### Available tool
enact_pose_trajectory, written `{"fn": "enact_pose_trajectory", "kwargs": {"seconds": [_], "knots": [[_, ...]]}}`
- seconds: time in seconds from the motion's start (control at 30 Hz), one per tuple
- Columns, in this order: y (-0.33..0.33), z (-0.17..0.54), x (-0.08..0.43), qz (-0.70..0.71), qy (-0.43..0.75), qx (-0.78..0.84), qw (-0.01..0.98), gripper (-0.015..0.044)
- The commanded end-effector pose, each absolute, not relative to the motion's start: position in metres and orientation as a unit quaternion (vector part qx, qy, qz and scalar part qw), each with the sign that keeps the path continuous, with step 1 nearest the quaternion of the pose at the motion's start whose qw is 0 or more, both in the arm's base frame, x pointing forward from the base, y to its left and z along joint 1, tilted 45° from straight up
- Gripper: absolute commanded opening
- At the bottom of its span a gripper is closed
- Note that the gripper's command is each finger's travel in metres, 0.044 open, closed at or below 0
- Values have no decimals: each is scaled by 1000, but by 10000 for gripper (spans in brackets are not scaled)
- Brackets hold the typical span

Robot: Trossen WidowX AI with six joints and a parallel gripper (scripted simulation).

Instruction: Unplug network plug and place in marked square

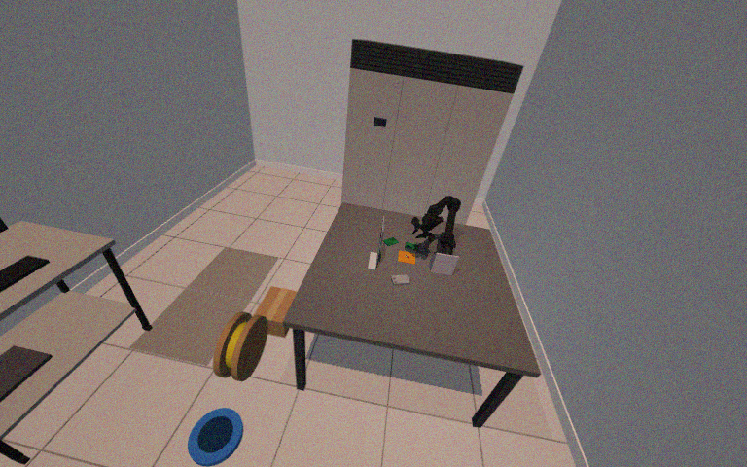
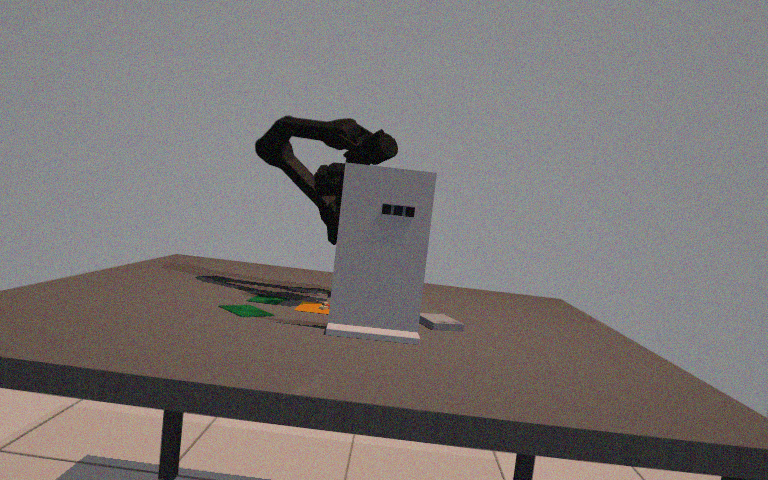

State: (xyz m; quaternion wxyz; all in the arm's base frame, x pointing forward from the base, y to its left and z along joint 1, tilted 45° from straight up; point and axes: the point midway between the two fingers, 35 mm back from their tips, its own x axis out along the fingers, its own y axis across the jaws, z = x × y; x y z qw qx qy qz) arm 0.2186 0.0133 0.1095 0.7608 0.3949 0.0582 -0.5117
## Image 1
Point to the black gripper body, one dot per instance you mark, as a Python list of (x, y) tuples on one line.
[(425, 228)]

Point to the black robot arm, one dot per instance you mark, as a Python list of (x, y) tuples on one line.
[(432, 218)]

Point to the grey panel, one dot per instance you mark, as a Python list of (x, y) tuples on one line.
[(374, 256)]

